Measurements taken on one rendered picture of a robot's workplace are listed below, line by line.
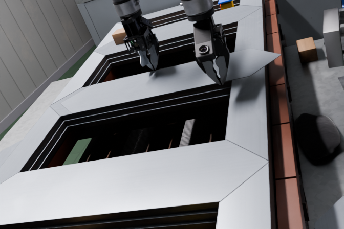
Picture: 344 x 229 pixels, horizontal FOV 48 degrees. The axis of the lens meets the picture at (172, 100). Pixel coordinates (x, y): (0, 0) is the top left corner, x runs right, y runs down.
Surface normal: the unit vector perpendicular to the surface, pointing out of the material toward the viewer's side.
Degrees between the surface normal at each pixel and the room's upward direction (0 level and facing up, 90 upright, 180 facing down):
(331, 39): 90
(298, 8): 90
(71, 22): 90
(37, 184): 0
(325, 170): 0
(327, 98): 0
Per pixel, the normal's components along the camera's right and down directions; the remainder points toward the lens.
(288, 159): -0.33, -0.83
